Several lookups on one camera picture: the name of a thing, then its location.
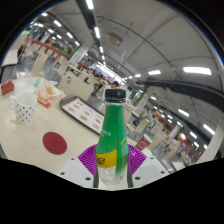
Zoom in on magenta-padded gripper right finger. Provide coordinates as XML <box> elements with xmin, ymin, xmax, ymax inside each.
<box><xmin>127</xmin><ymin>144</ymin><xmax>170</xmax><ymax>189</ymax></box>

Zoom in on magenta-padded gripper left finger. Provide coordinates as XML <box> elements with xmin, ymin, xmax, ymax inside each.
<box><xmin>58</xmin><ymin>143</ymin><xmax>99</xmax><ymax>188</ymax></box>

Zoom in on green drink bottle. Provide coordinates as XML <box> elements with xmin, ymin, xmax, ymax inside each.
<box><xmin>93</xmin><ymin>88</ymin><xmax>131</xmax><ymax>186</ymax></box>

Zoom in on red paper cup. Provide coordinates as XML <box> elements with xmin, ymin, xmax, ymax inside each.
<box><xmin>134</xmin><ymin>134</ymin><xmax>153</xmax><ymax>152</ymax></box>

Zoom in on flat round red coaster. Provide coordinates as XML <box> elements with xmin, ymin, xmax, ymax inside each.
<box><xmin>42</xmin><ymin>131</ymin><xmax>68</xmax><ymax>155</ymax></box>

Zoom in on beige chairs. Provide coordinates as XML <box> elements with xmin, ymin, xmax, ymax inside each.
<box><xmin>19</xmin><ymin>36</ymin><xmax>201</xmax><ymax>164</ymax></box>

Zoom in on crumpled food wrapper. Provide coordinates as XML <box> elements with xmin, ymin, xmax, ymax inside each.
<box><xmin>34</xmin><ymin>78</ymin><xmax>66</xmax><ymax>109</ymax></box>

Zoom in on white polka dot mug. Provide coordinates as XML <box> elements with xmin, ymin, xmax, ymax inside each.
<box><xmin>8</xmin><ymin>90</ymin><xmax>38</xmax><ymax>125</ymax></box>

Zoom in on white paper receipt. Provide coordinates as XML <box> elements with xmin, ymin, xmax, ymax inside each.
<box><xmin>15</xmin><ymin>79</ymin><xmax>37</xmax><ymax>94</ymax></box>

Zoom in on small red packet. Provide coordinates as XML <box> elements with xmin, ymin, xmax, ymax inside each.
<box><xmin>0</xmin><ymin>79</ymin><xmax>16</xmax><ymax>97</ymax></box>

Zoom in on ceiling lights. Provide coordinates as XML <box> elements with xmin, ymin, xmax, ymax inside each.
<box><xmin>31</xmin><ymin>0</ymin><xmax>216</xmax><ymax>149</ymax></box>

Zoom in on ceiling air conditioner unit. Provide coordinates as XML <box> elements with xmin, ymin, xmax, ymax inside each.
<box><xmin>105</xmin><ymin>32</ymin><xmax>124</xmax><ymax>48</ymax></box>

